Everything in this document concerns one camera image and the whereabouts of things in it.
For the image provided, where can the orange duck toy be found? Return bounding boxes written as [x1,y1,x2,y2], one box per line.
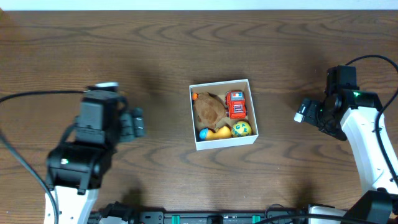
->
[199,126,232,141]

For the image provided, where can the yellow letter ball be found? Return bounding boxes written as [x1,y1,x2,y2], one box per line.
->
[231,121,252,138]

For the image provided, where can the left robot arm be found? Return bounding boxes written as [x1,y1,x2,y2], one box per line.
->
[44,82,145,223]

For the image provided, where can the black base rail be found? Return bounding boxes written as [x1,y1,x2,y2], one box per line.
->
[90,201,349,224]

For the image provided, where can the white cardboard box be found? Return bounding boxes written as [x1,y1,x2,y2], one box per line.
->
[189,79,259,151]

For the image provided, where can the red toy truck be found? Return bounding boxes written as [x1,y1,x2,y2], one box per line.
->
[225,90,248,119]

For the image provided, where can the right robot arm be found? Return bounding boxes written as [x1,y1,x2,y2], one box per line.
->
[131,65,397,223]

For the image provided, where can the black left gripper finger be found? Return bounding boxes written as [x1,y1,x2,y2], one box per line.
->
[134,123,146,138]
[130,108,144,124]

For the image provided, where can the brown plush toy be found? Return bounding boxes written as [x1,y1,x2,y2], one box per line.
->
[192,92,227,130]

